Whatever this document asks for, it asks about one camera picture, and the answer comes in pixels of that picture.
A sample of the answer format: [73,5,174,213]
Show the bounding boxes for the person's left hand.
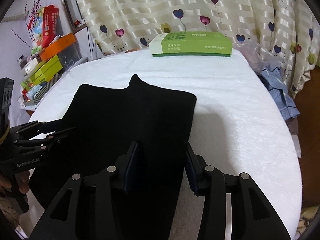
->
[0,170,30,194]

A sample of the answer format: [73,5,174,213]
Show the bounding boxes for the red snack bag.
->
[28,5,59,52]

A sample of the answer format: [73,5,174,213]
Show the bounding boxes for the orange box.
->
[39,33,76,61]

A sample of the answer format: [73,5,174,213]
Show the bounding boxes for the black pants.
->
[30,75,196,239]

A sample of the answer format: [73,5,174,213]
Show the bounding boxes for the green and white box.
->
[149,31,232,57]

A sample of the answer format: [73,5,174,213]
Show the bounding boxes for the yellow green box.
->
[25,55,62,85]

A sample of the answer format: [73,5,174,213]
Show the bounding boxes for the window frame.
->
[60,0,87,34]

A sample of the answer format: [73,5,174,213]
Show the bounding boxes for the white heart pattern curtain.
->
[76,0,319,95]

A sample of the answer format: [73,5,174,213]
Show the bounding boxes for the white towel table cover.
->
[31,49,302,237]

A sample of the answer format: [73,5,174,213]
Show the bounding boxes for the blue cloth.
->
[258,64,300,121]

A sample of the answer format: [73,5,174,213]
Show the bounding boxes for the orange wooden wardrobe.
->
[295,66,319,207]

